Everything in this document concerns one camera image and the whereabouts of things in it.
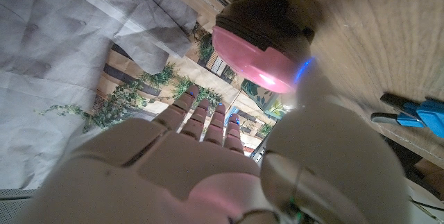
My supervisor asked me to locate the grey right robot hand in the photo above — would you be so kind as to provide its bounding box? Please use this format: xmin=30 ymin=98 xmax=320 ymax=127
xmin=13 ymin=57 xmax=414 ymax=224

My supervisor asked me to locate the pink black rubber brush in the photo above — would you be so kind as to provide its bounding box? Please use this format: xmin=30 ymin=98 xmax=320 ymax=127
xmin=211 ymin=0 xmax=317 ymax=95

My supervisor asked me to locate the blue paper clip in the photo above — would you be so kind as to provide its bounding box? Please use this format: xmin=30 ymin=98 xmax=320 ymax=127
xmin=370 ymin=92 xmax=444 ymax=139

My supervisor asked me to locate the printed fabric backdrop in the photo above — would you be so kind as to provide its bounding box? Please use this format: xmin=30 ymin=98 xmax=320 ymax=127
xmin=0 ymin=0 xmax=282 ymax=192

